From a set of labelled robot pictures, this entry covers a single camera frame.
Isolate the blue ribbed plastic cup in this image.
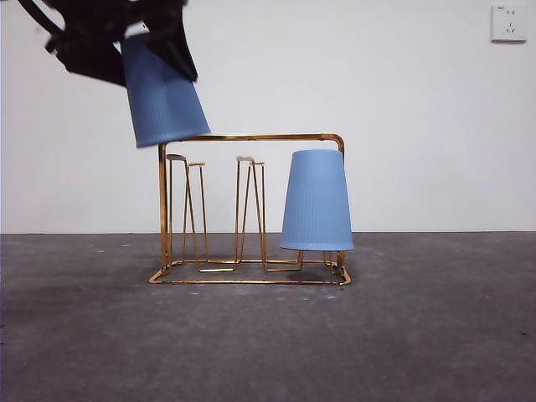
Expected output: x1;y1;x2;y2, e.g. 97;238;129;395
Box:
278;150;355;254
121;34;213;149

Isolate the gold wire cup rack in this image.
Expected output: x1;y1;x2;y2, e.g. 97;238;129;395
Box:
147;132;352;287

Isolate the white wall socket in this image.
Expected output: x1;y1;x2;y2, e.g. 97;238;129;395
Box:
490;3;528;44

